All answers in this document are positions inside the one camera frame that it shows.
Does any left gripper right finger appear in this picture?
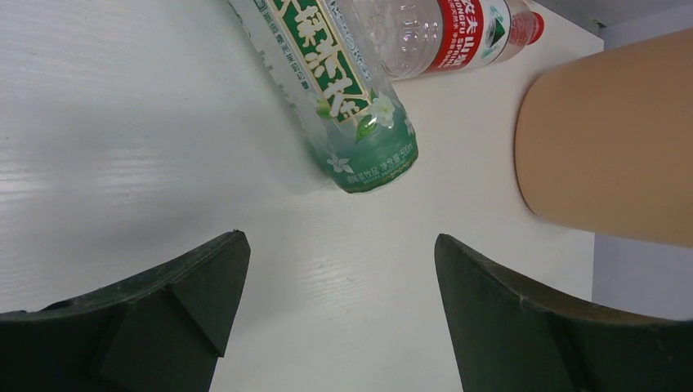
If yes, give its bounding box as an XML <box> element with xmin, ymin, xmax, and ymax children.
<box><xmin>435</xmin><ymin>234</ymin><xmax>692</xmax><ymax>391</ymax></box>

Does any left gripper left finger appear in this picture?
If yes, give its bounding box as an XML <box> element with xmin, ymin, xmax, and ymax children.
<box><xmin>1</xmin><ymin>230</ymin><xmax>251</xmax><ymax>391</ymax></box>

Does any green label clear bottle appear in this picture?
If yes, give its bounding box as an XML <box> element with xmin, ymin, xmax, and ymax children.
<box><xmin>231</xmin><ymin>0</ymin><xmax>418</xmax><ymax>194</ymax></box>

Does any orange plastic bin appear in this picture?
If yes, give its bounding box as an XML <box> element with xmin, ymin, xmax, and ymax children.
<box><xmin>514</xmin><ymin>29</ymin><xmax>692</xmax><ymax>247</ymax></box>

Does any red green label bottle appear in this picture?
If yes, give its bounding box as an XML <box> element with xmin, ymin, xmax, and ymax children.
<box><xmin>333</xmin><ymin>0</ymin><xmax>546</xmax><ymax>82</ymax></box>

